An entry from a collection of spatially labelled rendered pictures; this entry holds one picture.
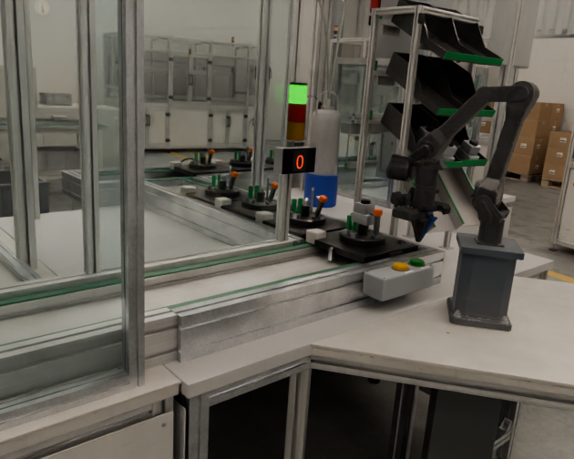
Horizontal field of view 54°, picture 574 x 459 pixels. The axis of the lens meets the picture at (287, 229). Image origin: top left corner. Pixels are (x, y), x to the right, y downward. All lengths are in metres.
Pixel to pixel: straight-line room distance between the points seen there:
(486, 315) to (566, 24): 10.11
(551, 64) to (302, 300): 10.30
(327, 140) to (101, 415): 1.80
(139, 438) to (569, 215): 5.16
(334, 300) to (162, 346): 0.47
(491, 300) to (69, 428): 0.98
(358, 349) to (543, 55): 10.46
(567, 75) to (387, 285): 9.93
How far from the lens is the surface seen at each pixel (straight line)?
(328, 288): 1.37
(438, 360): 1.28
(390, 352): 1.27
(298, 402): 1.38
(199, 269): 1.44
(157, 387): 1.09
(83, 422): 1.05
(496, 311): 1.48
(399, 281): 1.46
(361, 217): 1.65
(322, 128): 2.56
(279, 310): 1.28
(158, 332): 1.13
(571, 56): 11.21
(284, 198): 1.62
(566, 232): 5.91
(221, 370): 1.14
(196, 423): 1.17
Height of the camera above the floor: 1.42
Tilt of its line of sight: 15 degrees down
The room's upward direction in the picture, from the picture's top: 4 degrees clockwise
